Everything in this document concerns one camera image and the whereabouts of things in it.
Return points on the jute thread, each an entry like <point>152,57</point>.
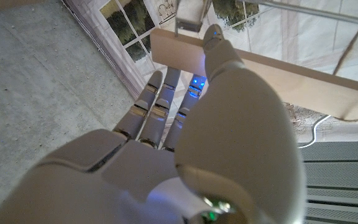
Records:
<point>354,40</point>

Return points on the wooden clip hanger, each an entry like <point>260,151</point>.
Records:
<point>306,87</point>

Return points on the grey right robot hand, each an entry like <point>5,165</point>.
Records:
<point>228,140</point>

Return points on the printed window backdrop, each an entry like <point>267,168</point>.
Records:
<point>291,40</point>

